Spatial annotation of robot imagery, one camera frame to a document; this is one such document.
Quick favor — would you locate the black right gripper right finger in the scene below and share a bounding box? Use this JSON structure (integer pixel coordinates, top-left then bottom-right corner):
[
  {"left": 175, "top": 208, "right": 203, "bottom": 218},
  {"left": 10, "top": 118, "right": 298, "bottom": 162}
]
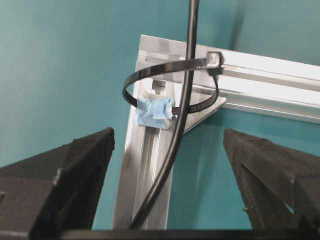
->
[{"left": 223, "top": 128, "right": 320, "bottom": 240}]

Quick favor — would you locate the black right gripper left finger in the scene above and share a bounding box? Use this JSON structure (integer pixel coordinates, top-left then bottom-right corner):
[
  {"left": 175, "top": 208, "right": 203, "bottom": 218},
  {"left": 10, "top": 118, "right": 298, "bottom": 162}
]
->
[{"left": 0, "top": 127, "right": 115, "bottom": 240}]

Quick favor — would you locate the black USB cable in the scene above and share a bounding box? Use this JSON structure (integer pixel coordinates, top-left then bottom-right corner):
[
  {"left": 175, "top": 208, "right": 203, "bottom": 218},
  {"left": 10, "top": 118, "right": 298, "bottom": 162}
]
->
[{"left": 128, "top": 0, "right": 201, "bottom": 230}]

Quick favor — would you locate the black zip tie loop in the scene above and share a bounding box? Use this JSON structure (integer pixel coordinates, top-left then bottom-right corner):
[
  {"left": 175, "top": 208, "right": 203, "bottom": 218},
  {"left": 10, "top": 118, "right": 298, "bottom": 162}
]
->
[{"left": 121, "top": 51, "right": 226, "bottom": 117}]

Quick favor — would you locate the aluminium extrusion frame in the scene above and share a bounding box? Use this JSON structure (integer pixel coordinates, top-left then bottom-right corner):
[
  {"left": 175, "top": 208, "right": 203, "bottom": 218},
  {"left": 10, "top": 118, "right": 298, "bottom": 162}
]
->
[{"left": 112, "top": 35, "right": 320, "bottom": 229}]

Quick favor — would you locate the blue tape mount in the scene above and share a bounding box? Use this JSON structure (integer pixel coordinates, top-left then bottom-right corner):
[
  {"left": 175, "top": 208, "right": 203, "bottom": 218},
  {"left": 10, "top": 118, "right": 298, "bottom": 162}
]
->
[{"left": 133, "top": 94, "right": 174, "bottom": 130}]

